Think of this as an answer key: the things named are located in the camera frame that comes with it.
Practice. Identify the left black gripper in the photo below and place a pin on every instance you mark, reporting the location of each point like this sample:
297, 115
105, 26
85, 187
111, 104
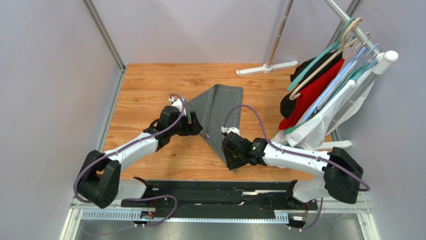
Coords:
194, 129

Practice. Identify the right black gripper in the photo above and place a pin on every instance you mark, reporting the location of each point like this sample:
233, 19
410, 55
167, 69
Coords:
228, 153

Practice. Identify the grey felt napkin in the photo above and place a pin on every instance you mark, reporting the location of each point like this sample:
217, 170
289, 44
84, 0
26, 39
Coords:
213, 108

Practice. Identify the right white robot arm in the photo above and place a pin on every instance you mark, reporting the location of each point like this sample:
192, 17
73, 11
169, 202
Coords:
336, 173

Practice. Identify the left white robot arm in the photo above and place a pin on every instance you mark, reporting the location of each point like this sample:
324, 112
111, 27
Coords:
99, 180

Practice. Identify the black garment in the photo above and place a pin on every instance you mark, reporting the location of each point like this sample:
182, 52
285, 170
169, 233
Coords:
286, 105

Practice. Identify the red garment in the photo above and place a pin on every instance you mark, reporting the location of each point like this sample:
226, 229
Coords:
309, 95

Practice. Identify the white garment with green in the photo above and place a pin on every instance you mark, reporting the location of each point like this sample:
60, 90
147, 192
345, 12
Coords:
311, 134

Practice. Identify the light blue hanger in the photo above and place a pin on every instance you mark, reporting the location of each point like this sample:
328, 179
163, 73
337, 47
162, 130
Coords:
352, 71

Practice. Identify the white clothes rack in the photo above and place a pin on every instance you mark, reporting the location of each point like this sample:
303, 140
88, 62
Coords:
383, 61

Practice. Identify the wooden hanger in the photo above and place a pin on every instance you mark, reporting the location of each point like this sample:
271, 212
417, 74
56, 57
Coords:
345, 40

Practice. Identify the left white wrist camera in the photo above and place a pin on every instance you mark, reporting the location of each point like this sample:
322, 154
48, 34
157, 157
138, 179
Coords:
179, 103

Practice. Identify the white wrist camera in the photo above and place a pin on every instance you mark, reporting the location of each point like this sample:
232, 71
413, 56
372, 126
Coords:
227, 130
179, 103

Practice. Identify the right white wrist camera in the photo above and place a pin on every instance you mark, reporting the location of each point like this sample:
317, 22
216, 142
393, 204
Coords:
227, 130

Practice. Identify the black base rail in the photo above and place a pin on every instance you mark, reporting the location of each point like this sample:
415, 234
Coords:
220, 199

